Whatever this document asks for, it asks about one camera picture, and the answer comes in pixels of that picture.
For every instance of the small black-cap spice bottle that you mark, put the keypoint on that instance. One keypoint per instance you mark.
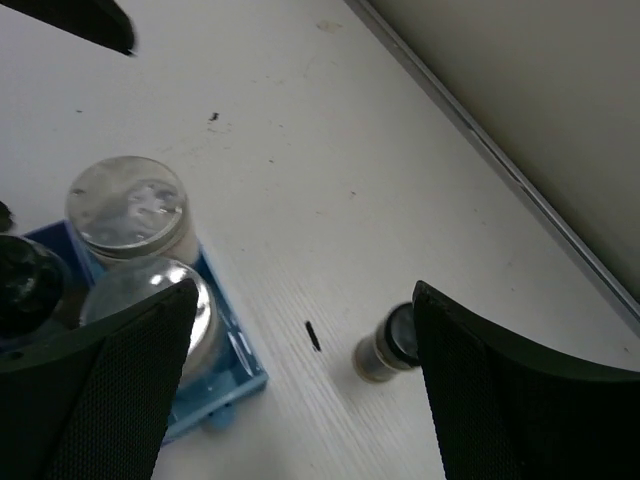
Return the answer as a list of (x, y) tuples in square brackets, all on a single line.
[(391, 349)]

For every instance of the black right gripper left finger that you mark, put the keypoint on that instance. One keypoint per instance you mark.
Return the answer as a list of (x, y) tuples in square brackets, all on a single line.
[(94, 403)]

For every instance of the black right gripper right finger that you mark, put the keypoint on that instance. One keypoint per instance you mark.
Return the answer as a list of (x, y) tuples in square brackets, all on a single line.
[(506, 407)]

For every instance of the light blue tray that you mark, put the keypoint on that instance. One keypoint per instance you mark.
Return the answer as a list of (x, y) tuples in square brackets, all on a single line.
[(236, 373)]

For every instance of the silver-lid salt bottle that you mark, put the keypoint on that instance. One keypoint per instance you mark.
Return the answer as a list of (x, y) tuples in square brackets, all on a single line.
[(126, 207), (133, 281)]

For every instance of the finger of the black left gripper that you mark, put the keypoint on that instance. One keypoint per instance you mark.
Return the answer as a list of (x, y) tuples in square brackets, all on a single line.
[(102, 22)]

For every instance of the black-lid shaker bottle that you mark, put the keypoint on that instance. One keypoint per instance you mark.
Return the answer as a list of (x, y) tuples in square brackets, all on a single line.
[(33, 282)]

